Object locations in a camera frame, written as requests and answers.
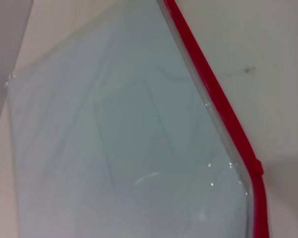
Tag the clear document bag red zipper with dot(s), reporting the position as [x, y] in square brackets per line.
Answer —
[114, 136]

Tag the red zipper slider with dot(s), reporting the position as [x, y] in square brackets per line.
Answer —
[257, 169]

